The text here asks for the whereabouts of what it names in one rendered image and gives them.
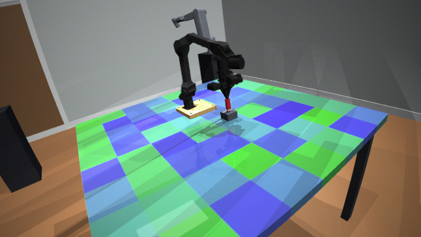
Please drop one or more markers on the red marker cap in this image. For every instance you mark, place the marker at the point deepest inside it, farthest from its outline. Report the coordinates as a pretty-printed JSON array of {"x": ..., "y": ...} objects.
[{"x": 227, "y": 103}]

